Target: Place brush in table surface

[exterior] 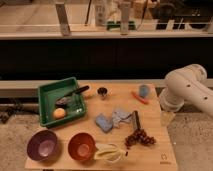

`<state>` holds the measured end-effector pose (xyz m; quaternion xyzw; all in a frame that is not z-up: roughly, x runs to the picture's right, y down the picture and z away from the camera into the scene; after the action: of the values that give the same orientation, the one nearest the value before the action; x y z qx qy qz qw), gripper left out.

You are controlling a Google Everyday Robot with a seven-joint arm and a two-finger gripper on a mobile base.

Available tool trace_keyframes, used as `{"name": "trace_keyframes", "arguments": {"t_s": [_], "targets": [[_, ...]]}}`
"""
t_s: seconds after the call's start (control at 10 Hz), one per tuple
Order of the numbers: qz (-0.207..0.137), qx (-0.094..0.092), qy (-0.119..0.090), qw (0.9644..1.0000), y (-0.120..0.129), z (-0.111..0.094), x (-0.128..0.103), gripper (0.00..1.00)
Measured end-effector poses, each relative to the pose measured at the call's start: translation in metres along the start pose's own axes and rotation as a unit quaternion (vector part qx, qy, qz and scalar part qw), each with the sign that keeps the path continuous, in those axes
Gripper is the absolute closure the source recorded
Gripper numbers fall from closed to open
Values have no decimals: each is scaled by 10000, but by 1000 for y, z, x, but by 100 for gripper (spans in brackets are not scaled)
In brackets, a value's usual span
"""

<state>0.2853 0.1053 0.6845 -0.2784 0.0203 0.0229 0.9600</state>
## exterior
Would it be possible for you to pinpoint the black handled brush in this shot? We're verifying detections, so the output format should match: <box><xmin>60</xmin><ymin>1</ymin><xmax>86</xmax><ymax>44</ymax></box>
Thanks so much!
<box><xmin>55</xmin><ymin>86</ymin><xmax>89</xmax><ymax>106</ymax></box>

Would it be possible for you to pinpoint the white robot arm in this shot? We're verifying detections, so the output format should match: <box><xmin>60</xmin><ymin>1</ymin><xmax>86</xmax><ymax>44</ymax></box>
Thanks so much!
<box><xmin>159</xmin><ymin>64</ymin><xmax>213</xmax><ymax>127</ymax></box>

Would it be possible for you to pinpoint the orange carrot toy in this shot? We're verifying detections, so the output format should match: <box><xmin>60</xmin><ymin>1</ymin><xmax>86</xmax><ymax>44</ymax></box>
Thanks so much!
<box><xmin>131</xmin><ymin>92</ymin><xmax>149</xmax><ymax>104</ymax></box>

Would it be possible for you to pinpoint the brown grape bunch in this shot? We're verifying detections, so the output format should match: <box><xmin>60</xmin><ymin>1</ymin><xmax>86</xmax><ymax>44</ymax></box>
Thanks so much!
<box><xmin>125</xmin><ymin>129</ymin><xmax>156</xmax><ymax>149</ymax></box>

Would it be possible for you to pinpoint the blue plastic cup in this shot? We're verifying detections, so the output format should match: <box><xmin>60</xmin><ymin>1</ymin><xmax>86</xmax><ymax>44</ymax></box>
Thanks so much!
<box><xmin>139</xmin><ymin>85</ymin><xmax>150</xmax><ymax>98</ymax></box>

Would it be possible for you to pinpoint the wooden table board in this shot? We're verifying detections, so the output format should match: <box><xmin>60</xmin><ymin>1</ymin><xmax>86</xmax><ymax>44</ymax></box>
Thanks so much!
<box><xmin>25</xmin><ymin>82</ymin><xmax>177</xmax><ymax>171</ymax></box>

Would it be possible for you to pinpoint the grey crumpled cloth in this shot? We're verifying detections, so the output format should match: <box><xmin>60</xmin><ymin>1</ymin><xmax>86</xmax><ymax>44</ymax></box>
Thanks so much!
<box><xmin>112</xmin><ymin>108</ymin><xmax>132</xmax><ymax>128</ymax></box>

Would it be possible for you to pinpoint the yellow banana peel toy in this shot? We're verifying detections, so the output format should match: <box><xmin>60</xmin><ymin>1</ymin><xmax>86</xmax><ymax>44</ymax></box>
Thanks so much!
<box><xmin>94</xmin><ymin>143</ymin><xmax>128</xmax><ymax>163</ymax></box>

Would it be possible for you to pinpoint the small dark metal cup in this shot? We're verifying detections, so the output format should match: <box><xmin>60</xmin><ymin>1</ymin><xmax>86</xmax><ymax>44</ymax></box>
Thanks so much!
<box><xmin>97</xmin><ymin>87</ymin><xmax>108</xmax><ymax>100</ymax></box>

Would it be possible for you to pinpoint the orange bowl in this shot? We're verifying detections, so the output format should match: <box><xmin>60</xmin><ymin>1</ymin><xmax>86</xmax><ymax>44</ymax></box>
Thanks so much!
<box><xmin>68</xmin><ymin>132</ymin><xmax>96</xmax><ymax>162</ymax></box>

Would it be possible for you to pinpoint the orange round fruit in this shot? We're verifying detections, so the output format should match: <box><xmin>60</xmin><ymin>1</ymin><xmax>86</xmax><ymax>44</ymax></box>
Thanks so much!
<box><xmin>53</xmin><ymin>108</ymin><xmax>66</xmax><ymax>119</ymax></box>

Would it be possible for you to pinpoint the green plastic tray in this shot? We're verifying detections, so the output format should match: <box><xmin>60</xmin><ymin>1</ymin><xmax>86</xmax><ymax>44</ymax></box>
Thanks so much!
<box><xmin>38</xmin><ymin>77</ymin><xmax>89</xmax><ymax>128</ymax></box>

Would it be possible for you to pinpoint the purple bowl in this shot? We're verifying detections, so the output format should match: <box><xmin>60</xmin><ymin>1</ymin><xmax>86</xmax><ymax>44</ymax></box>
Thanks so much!
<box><xmin>26</xmin><ymin>130</ymin><xmax>59</xmax><ymax>162</ymax></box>

